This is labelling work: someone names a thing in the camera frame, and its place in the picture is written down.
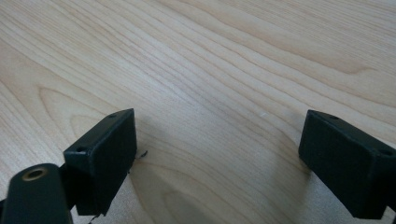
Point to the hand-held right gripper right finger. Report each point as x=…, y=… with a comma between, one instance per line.
x=345, y=161

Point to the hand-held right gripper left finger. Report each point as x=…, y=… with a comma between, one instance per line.
x=102, y=155

